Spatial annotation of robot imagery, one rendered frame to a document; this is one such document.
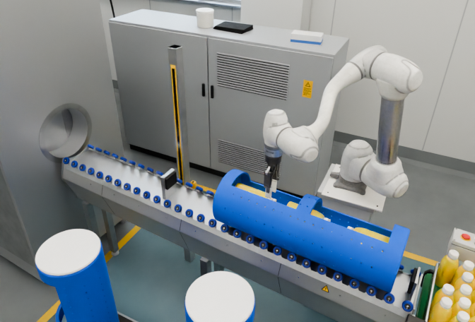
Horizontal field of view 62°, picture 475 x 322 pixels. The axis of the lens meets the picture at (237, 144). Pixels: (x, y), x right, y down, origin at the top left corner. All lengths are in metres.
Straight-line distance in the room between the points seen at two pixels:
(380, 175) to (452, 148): 2.60
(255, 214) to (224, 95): 1.85
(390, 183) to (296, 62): 1.41
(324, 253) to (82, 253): 1.08
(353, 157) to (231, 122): 1.65
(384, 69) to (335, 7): 2.54
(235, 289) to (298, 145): 0.65
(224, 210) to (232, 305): 0.48
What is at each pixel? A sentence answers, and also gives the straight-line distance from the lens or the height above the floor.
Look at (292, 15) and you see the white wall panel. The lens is 4.12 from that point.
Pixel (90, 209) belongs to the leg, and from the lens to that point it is 2.95.
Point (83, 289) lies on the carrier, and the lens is 2.00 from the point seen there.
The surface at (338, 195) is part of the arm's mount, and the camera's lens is 2.30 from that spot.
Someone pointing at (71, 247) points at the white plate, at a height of 1.04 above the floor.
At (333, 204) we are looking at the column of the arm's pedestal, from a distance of 2.35.
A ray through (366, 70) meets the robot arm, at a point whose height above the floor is 1.76.
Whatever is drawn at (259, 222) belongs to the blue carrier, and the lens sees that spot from 1.87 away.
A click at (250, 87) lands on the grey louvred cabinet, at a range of 3.38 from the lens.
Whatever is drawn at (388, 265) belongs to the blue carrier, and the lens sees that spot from 1.76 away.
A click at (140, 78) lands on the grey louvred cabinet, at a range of 4.03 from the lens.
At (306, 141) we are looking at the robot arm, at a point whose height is 1.60.
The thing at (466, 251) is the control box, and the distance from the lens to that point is 2.12.
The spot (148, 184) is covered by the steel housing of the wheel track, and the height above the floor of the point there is 0.93.
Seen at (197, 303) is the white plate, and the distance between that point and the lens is 1.69.
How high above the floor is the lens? 2.39
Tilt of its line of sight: 31 degrees down
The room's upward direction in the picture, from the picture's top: 1 degrees clockwise
